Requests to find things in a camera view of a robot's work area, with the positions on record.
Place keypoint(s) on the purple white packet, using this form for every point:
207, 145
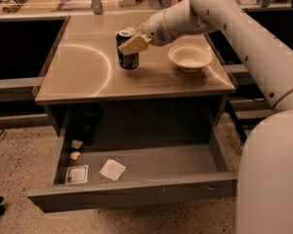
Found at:
74, 5

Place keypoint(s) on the grey open bottom drawer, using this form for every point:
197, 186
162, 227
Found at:
171, 155

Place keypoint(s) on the cabinet with steel top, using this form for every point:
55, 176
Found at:
86, 67

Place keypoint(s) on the white folded paper note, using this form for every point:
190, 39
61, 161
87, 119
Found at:
112, 170

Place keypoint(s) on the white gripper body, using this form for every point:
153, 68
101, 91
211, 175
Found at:
155, 30

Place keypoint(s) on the white bowl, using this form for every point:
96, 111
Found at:
190, 58

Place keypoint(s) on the small yellowish crumpled scrap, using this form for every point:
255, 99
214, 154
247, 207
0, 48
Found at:
75, 155

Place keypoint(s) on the white printed label card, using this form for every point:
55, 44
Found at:
76, 174

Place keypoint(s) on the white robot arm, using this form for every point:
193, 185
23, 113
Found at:
264, 190

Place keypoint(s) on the blue pepsi can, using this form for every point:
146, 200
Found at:
126, 62

